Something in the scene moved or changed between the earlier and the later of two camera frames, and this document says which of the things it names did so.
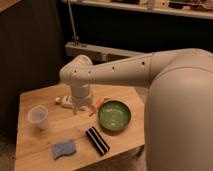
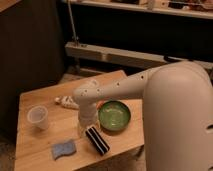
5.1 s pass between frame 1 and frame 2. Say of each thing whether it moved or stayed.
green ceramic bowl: stayed
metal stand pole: stayed
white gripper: moved
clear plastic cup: stayed
